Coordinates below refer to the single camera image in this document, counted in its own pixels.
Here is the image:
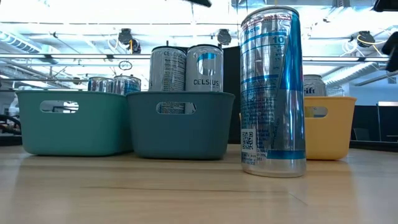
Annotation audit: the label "silver Celsius can black lid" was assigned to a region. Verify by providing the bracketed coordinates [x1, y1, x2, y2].
[148, 45, 188, 114]
[185, 44, 224, 93]

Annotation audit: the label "white and blue Spindrift can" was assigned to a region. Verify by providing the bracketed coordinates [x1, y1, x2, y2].
[303, 73, 328, 97]

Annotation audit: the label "yellow plastic bin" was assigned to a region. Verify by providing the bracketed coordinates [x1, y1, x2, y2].
[303, 95, 358, 161]

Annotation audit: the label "slim blue-silver Red Bull can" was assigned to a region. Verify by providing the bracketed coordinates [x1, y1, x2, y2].
[238, 5, 308, 179]
[111, 74, 142, 96]

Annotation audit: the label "white-top cans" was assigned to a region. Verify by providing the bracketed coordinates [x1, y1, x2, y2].
[87, 77, 114, 93]

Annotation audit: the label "dark blue-teal plastic bin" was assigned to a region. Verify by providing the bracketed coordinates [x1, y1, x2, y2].
[126, 91, 236, 161]

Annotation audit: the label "light teal plastic bin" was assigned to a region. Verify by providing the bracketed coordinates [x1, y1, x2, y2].
[16, 90, 134, 157]

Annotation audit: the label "black low partition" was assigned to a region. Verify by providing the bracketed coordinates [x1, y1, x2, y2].
[349, 105, 398, 144]

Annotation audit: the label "black folding partition screen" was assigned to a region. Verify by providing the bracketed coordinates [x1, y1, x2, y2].
[222, 45, 242, 144]

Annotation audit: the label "black ceiling cable reel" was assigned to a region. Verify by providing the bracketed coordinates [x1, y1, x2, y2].
[350, 30, 377, 48]
[216, 28, 233, 46]
[118, 28, 134, 46]

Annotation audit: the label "white ventilation duct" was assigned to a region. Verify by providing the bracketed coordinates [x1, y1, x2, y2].
[323, 60, 398, 94]

